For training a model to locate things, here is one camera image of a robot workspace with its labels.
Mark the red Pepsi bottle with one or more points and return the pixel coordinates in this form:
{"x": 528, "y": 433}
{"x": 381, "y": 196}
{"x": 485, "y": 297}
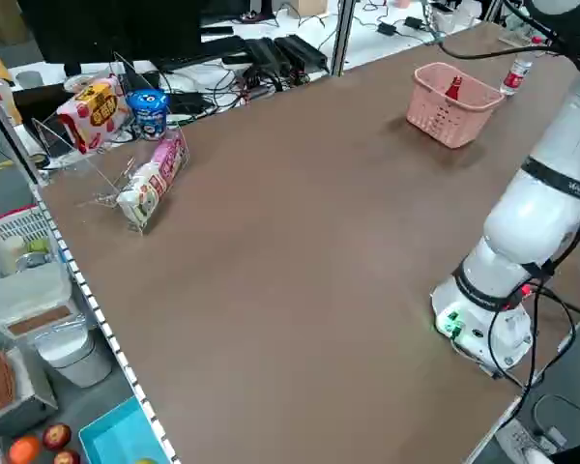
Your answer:
{"x": 454, "y": 89}

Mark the clear water bottle red label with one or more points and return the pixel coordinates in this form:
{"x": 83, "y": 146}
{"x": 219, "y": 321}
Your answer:
{"x": 514, "y": 77}

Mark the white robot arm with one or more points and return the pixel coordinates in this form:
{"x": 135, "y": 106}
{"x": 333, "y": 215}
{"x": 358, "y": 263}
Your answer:
{"x": 527, "y": 217}

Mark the pink white snack packet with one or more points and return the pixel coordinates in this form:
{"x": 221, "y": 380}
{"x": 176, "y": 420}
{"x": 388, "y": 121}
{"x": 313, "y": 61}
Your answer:
{"x": 152, "y": 183}

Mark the black power supply unit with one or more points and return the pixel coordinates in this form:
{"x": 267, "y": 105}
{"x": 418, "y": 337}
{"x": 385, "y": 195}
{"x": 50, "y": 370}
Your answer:
{"x": 302, "y": 50}
{"x": 267, "y": 58}

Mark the blue snack cup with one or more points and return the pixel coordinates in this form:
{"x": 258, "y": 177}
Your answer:
{"x": 147, "y": 113}

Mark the clear acrylic display shelf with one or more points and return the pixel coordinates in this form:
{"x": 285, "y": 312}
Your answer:
{"x": 101, "y": 179}

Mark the pink plastic basket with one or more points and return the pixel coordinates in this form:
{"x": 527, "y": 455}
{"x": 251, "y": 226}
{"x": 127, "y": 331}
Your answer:
{"x": 456, "y": 123}

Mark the black power adapter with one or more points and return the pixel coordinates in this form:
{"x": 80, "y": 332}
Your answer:
{"x": 387, "y": 27}
{"x": 414, "y": 22}

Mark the red yellow white snack box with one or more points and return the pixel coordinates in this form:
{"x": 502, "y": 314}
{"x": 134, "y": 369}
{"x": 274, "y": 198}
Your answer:
{"x": 94, "y": 116}

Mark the white waste bin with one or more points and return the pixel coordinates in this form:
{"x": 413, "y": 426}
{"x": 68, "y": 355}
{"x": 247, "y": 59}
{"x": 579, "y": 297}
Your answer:
{"x": 72, "y": 357}

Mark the blue plastic tray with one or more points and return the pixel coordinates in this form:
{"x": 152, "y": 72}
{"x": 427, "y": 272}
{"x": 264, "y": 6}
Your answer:
{"x": 118, "y": 437}

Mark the black monitor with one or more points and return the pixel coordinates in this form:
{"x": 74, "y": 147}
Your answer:
{"x": 111, "y": 29}

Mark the white lidded container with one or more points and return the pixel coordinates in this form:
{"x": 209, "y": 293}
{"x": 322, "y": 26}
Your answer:
{"x": 26, "y": 295}

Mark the white plastic crate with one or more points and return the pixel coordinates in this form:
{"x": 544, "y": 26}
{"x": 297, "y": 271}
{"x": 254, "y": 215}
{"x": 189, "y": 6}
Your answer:
{"x": 9, "y": 232}

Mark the clear acrylic cup rack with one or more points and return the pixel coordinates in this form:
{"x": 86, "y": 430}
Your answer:
{"x": 514, "y": 39}

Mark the red apple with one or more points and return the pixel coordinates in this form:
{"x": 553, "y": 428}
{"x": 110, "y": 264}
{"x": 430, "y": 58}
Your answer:
{"x": 56, "y": 436}
{"x": 67, "y": 457}

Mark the clear plastic bottle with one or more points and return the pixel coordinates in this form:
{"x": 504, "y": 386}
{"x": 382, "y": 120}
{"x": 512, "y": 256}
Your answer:
{"x": 7, "y": 99}

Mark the white power strip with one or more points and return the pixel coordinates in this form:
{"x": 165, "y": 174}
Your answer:
{"x": 524, "y": 442}

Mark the orange fruit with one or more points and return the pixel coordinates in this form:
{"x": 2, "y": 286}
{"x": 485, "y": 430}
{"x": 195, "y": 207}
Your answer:
{"x": 24, "y": 449}

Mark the aluminium frame post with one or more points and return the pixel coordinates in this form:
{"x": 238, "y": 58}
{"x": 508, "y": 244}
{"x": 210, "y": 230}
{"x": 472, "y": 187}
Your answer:
{"x": 343, "y": 38}

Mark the aluminium table edge rail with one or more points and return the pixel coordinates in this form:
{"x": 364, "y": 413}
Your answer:
{"x": 101, "y": 319}

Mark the black frame bar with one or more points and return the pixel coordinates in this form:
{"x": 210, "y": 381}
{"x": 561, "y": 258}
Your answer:
{"x": 7, "y": 130}

